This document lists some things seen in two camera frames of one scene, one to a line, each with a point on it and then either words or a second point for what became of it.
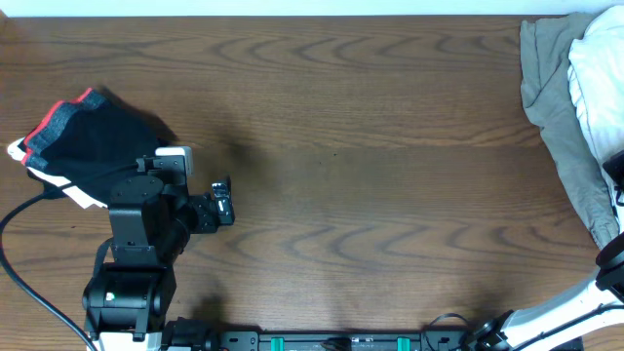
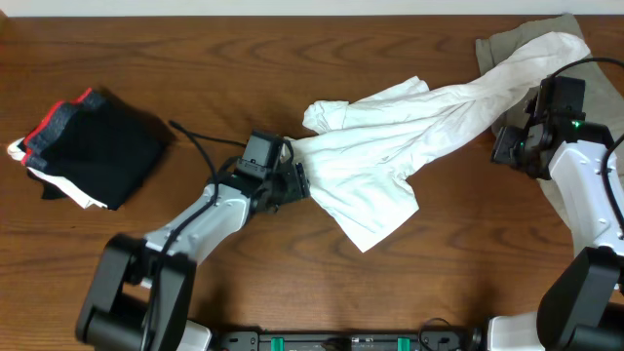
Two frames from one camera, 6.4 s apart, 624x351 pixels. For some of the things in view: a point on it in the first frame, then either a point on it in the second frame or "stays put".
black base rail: [341, 340] stays put
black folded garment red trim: [84, 136] stays put
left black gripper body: [225, 207] to [291, 181]
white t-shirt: [596, 71] to [358, 153]
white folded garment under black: [18, 153] stays put
